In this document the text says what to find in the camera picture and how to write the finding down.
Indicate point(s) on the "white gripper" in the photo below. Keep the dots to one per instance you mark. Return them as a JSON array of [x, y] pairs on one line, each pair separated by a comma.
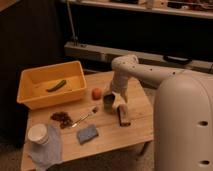
[[119, 89]]

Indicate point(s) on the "dark metal cup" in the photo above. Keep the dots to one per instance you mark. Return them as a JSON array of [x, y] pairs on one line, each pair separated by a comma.
[[108, 103]]

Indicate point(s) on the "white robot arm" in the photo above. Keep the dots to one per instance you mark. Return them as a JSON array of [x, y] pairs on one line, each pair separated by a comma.
[[182, 114]]

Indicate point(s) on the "brown rectangular block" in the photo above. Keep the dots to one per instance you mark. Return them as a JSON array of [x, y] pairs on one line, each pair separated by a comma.
[[123, 115]]

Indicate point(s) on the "red apple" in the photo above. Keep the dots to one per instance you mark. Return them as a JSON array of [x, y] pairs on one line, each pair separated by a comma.
[[96, 93]]

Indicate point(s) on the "blue sponge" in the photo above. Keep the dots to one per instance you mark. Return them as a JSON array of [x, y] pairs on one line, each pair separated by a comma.
[[86, 134]]

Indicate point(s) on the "green cucumber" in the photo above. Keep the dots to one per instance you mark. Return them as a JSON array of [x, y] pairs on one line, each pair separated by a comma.
[[57, 86]]

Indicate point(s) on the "grey shelf unit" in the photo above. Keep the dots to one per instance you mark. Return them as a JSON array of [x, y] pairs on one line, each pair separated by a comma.
[[102, 30]]

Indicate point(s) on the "yellow plastic bin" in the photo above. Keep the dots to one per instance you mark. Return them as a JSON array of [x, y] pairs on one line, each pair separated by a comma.
[[34, 82]]

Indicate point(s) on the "black device on shelf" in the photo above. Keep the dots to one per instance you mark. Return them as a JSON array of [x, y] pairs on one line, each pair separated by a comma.
[[177, 60]]

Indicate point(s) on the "white paper cup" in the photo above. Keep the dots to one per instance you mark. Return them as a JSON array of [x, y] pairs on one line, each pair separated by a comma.
[[38, 134]]

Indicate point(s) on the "grey cloth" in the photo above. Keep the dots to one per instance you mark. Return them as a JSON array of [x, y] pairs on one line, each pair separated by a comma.
[[49, 154]]

